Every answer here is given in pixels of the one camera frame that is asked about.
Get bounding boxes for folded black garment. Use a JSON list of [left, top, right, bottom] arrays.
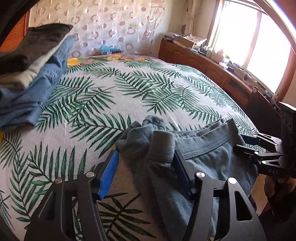
[[1, 23, 73, 75]]

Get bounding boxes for floral blanket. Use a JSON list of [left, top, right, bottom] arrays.
[[67, 53, 164, 67]]

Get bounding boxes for cardboard box with papers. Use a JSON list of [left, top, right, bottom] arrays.
[[177, 35, 207, 50]]

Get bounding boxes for folded grey garment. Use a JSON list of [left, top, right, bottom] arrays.
[[1, 34, 68, 89]]

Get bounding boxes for white bottles on counter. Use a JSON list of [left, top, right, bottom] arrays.
[[206, 47, 224, 63]]

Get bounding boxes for blue toy on box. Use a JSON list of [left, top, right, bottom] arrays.
[[99, 45, 121, 55]]

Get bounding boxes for person's right hand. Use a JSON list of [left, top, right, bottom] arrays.
[[264, 176, 295, 203]]

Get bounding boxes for folded blue jeans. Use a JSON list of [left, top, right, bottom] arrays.
[[1, 36, 75, 133]]

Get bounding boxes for wooden side cabinet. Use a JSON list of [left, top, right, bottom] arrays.
[[159, 40, 281, 138]]

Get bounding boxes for window with wooden frame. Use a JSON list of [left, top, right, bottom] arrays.
[[209, 1, 295, 100]]

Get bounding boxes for palm leaf print bedsheet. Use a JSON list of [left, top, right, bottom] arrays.
[[1, 61, 258, 240]]

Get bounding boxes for circle pattern sheer curtain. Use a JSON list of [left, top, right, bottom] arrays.
[[29, 0, 165, 58]]

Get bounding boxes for grey-blue shorts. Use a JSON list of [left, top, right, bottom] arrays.
[[116, 115, 258, 240]]

